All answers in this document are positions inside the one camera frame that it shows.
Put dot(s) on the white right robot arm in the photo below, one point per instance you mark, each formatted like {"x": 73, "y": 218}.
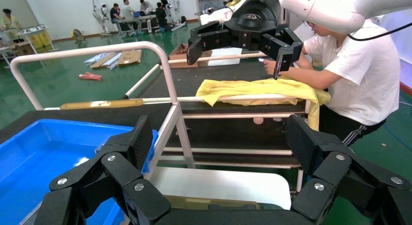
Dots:
{"x": 338, "y": 8}

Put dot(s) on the flat brown cardboard sheet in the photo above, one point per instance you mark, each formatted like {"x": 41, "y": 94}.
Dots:
{"x": 129, "y": 57}

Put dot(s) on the brown cardboard strip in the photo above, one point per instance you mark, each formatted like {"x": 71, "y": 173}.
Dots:
{"x": 103, "y": 61}

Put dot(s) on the yellow plastic bin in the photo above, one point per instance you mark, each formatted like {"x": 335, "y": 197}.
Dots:
{"x": 36, "y": 41}

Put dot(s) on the person in white T-shirt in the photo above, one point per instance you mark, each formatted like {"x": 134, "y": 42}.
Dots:
{"x": 363, "y": 82}

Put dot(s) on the white humanoid background robot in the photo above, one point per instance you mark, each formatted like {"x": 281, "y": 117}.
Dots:
{"x": 102, "y": 12}

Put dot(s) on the yellow cloth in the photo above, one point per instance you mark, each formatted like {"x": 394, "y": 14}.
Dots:
{"x": 257, "y": 88}

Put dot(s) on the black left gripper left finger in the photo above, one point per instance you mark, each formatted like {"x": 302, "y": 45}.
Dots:
{"x": 122, "y": 172}

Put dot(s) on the pale metal tube rack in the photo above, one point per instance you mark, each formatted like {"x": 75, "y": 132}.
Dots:
{"x": 172, "y": 88}

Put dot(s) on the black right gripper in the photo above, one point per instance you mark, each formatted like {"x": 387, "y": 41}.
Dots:
{"x": 254, "y": 17}

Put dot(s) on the person in black clothes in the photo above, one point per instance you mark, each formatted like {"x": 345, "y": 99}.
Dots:
{"x": 161, "y": 17}

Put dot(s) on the seated person in dark shirt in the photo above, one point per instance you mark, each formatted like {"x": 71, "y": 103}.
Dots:
{"x": 115, "y": 15}

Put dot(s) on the standing person in yellow coat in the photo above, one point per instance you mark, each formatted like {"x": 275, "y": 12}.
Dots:
{"x": 9, "y": 24}

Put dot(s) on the open brown cardboard box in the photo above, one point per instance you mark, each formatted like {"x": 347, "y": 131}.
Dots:
{"x": 175, "y": 58}

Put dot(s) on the yellow tube sleeve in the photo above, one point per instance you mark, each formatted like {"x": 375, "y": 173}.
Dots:
{"x": 103, "y": 104}

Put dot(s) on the seated person in grey shirt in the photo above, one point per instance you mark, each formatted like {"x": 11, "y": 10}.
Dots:
{"x": 128, "y": 14}

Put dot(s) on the large blue plastic bin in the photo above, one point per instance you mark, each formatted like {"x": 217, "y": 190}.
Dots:
{"x": 38, "y": 152}

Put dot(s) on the red flat item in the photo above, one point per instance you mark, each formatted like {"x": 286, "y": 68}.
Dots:
{"x": 90, "y": 76}

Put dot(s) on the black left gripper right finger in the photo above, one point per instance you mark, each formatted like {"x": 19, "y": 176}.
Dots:
{"x": 331, "y": 172}

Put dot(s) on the small floor fan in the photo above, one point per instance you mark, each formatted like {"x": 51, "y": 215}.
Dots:
{"x": 78, "y": 35}

